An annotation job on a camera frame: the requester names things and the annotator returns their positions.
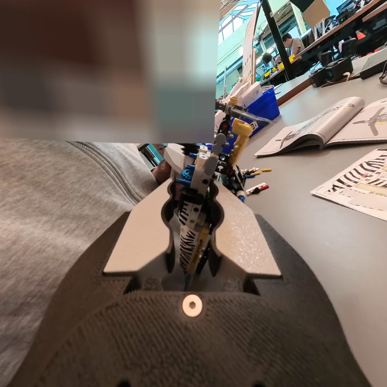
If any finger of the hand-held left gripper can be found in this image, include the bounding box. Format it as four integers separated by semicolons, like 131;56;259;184
164;145;186;179

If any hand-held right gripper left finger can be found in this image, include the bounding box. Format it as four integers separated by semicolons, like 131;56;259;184
103;178;177;278

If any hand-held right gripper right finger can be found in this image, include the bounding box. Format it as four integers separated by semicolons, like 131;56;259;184
209;181;283;279

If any zebra striped lego helicopter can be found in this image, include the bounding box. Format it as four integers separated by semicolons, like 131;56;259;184
174;97;269;276

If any lego instruction booklet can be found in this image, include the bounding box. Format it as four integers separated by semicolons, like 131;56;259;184
255;97;387;157

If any person's left hand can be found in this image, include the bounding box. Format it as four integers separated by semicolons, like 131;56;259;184
151;160;172;185

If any grey zip hoodie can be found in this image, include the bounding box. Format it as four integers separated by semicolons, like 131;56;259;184
0;138;170;380

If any white printed carton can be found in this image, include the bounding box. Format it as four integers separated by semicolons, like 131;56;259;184
231;77;262;103

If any blue plastic bin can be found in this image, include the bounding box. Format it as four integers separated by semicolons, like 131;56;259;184
228;86;280;135

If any zebra sticker sheet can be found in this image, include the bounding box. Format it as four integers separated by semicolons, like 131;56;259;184
311;148;387;222

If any white upright board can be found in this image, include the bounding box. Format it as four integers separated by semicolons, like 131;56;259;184
243;3;261;85

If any black charger box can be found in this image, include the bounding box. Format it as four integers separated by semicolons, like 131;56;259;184
311;57;354;87

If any cardboard box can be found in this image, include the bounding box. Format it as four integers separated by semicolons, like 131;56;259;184
302;0;331;23

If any grey flat device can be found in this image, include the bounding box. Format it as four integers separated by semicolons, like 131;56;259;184
360;55;387;80

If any black metal post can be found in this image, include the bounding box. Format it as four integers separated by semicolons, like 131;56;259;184
261;0;296;81

